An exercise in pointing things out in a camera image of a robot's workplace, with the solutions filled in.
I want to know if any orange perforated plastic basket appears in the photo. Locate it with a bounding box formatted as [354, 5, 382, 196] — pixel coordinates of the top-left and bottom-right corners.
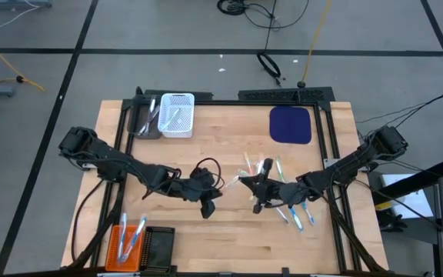
[105, 225, 145, 272]

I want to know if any black perforated box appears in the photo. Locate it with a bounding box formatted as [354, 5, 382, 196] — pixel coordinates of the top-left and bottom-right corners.
[238, 86, 336, 104]

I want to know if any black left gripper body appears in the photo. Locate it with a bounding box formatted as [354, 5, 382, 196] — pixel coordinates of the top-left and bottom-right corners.
[178, 167, 219, 220]

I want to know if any white cable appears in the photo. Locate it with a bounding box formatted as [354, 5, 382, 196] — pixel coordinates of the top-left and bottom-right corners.
[0, 0, 42, 39]

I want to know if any yellow cable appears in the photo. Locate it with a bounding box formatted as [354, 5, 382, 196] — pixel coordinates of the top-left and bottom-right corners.
[0, 30, 46, 92]
[297, 0, 332, 88]

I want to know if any grey plastic bin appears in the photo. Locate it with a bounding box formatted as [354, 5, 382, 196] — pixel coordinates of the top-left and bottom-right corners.
[127, 102, 164, 140]

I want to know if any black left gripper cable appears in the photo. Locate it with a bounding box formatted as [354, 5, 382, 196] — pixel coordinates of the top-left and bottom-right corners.
[192, 156, 225, 190]

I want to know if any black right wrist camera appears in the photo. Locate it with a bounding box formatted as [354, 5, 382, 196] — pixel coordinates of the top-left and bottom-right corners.
[281, 182, 311, 207]

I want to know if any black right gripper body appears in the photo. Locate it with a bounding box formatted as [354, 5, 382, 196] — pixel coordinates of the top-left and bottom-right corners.
[252, 157, 285, 215]

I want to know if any navy blue mat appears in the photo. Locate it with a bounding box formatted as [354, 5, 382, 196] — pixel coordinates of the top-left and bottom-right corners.
[269, 105, 312, 145]

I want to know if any black perforated plastic basket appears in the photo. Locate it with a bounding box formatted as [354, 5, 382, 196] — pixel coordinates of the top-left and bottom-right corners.
[140, 225, 176, 273]

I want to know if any white paper sheet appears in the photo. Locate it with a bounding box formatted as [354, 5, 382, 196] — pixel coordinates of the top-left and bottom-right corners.
[378, 172, 436, 220]

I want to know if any black coiled cable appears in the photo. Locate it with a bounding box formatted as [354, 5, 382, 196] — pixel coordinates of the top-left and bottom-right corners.
[256, 0, 284, 88]
[216, 0, 311, 30]

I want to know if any black aluminium rig frame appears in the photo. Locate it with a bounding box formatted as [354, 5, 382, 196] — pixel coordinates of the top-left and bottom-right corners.
[67, 98, 390, 275]

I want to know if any white perforated plastic basket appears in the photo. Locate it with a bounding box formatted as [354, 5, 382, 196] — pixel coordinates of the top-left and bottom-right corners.
[158, 92, 196, 139]

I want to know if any black desk bar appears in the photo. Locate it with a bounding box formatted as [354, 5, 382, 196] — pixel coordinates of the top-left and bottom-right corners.
[371, 157, 443, 205]

